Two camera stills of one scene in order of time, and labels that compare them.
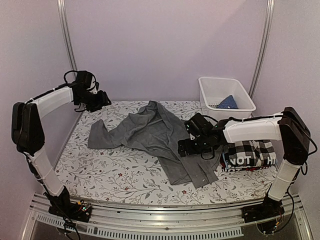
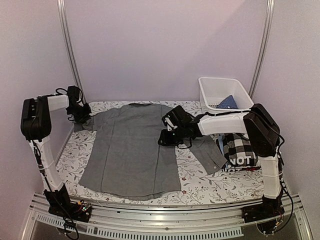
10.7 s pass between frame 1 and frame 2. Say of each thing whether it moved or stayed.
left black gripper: moved
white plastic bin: stayed
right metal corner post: stayed
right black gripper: moved
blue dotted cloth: stayed
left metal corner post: stayed
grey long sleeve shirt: moved
